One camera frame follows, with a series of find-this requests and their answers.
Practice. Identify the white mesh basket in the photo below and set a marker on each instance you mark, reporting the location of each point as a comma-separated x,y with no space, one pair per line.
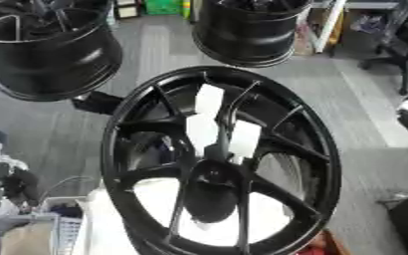
68,229

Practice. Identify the white stand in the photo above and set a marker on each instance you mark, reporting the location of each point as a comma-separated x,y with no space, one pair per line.
155,199

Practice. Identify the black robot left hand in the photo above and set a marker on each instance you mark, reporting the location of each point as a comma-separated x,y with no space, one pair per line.
20,186

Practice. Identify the black spoked wheel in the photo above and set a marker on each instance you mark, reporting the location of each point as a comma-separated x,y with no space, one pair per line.
213,196

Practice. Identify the white board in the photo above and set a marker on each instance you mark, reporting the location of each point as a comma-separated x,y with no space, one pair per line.
328,26

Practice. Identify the black stand foot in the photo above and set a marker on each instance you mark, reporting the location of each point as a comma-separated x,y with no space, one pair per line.
97,103

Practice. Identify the red object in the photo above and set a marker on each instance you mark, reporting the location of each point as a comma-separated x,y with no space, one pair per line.
321,247

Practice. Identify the green box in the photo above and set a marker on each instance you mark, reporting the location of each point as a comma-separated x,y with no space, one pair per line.
163,6

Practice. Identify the black wheel rim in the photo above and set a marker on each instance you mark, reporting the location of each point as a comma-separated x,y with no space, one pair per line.
51,63
245,36

